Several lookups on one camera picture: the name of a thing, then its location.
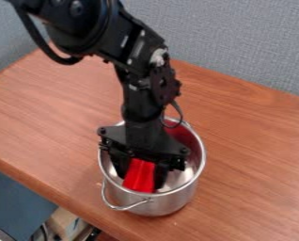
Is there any shiny metal pot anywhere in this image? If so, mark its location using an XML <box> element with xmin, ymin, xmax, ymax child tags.
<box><xmin>97</xmin><ymin>121</ymin><xmax>205</xmax><ymax>217</ymax></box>

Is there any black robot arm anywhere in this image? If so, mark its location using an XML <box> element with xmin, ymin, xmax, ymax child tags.
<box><xmin>5</xmin><ymin>0</ymin><xmax>189</xmax><ymax>192</ymax></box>

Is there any beige box under table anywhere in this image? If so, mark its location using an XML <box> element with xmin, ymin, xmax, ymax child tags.
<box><xmin>45</xmin><ymin>207</ymin><xmax>93</xmax><ymax>241</ymax></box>

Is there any red long plastic object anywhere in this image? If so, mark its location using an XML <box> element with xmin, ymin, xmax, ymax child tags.
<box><xmin>123</xmin><ymin>158</ymin><xmax>155</xmax><ymax>193</ymax></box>

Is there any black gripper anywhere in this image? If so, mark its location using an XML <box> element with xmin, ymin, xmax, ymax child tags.
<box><xmin>96</xmin><ymin>119</ymin><xmax>189</xmax><ymax>189</ymax></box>

